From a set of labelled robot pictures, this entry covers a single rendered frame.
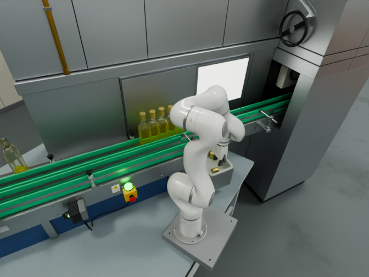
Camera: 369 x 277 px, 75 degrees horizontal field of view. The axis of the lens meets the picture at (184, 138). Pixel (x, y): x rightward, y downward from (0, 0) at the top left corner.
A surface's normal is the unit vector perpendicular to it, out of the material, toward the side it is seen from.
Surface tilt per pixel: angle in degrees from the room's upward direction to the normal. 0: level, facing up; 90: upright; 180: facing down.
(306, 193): 0
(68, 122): 90
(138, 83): 90
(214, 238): 2
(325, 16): 90
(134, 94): 90
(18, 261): 0
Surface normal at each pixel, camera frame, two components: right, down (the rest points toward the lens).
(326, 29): -0.88, 0.28
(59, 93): 0.47, 0.58
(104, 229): 0.04, -0.76
